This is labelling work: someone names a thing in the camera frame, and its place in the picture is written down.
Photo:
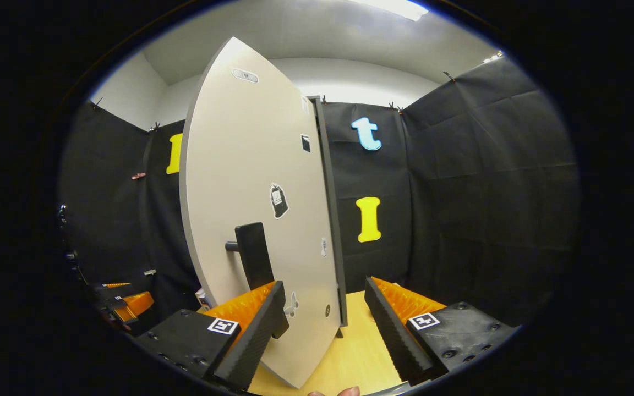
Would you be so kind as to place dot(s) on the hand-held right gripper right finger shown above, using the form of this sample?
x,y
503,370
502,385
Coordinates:
x,y
394,341

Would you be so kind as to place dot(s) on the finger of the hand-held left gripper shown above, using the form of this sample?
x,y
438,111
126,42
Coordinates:
x,y
113,291
135,305

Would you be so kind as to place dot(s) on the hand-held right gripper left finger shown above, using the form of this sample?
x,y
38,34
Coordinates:
x,y
253,346

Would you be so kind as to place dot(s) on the beige cabinet door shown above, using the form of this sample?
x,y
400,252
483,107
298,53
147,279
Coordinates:
x,y
240,165

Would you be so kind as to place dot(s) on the red clip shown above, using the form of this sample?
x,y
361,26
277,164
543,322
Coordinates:
x,y
138,176

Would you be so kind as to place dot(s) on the black backdrop cloth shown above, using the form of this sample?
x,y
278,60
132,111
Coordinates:
x,y
487,192

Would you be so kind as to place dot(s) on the small ceiling light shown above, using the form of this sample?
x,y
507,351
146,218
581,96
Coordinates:
x,y
494,57

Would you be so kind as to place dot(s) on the long ceiling light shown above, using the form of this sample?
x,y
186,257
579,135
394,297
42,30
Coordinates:
x,y
394,8

